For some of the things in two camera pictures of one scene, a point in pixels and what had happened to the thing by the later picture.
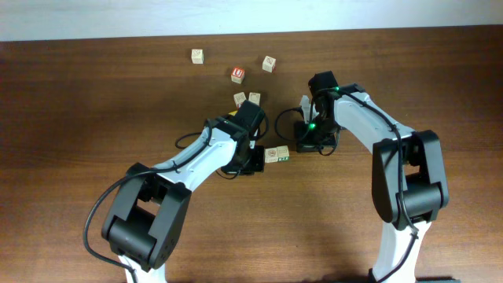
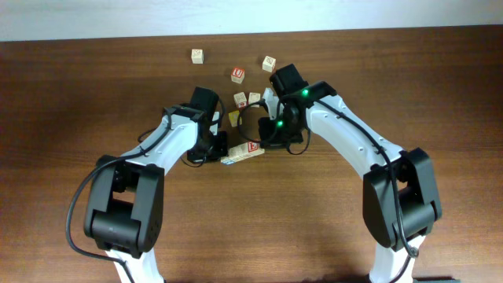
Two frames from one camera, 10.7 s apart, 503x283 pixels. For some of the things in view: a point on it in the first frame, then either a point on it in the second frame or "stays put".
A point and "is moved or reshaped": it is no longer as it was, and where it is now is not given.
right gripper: x=305 y=145 → x=266 y=124
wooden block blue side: x=271 y=155 is moved or reshaped
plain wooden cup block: x=255 y=97 stays put
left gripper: x=258 y=163 → x=196 y=156
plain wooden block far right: x=269 y=64 stays put
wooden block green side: x=283 y=154 is moved or reshaped
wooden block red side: x=239 y=98 stays put
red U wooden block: x=238 y=75 stays put
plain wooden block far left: x=197 y=56 stays put
